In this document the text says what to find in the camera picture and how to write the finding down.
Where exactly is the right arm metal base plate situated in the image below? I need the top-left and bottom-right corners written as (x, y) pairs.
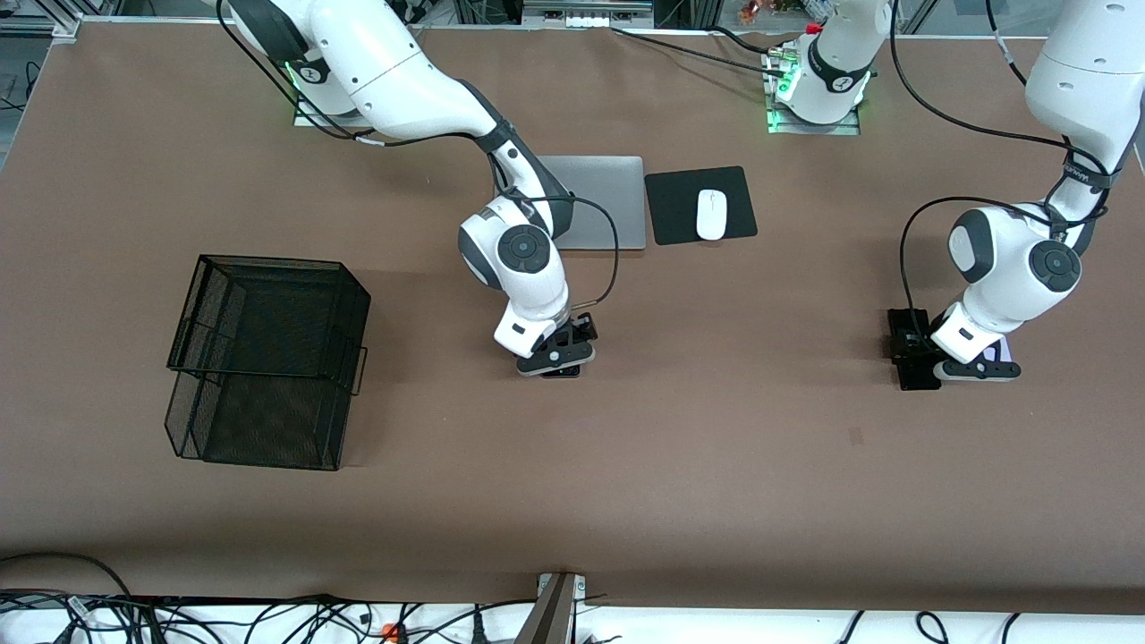
top-left (293, 85), bottom-right (394, 128)

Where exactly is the black looped cable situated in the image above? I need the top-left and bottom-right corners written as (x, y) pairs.
top-left (0, 553), bottom-right (135, 627)

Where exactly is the aluminium frame profile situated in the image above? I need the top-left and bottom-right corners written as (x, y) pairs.
top-left (0, 13), bottom-right (83, 38)

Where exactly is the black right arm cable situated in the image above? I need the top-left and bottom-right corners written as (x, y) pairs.
top-left (215, 0), bottom-right (620, 312)

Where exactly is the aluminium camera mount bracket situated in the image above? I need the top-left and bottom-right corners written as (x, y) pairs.
top-left (514, 572), bottom-right (587, 644)

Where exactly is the white computer mouse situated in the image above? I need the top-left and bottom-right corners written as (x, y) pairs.
top-left (696, 189), bottom-right (728, 242)

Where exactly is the black mesh two-tier organizer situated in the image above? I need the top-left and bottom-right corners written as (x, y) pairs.
top-left (164, 254), bottom-right (372, 472)

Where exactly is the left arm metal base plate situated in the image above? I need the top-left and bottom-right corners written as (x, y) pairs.
top-left (765, 45), bottom-right (861, 137)

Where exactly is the tall black smartphone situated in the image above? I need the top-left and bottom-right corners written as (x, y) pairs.
top-left (887, 309), bottom-right (942, 392)

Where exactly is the white power strip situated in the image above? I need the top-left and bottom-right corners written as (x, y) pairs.
top-left (522, 0), bottom-right (656, 30)

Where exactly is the black mouse pad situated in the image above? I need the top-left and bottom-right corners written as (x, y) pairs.
top-left (644, 165), bottom-right (759, 246)

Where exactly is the black table cable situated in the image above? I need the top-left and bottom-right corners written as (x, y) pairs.
top-left (610, 25), bottom-right (788, 77)

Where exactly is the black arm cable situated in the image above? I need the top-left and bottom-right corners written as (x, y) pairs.
top-left (215, 0), bottom-right (620, 312)
top-left (890, 0), bottom-right (1110, 309)

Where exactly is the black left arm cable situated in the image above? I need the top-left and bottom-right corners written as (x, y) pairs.
top-left (890, 0), bottom-right (1110, 309)

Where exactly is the silver closed laptop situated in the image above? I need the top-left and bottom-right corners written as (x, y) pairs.
top-left (535, 156), bottom-right (647, 251)

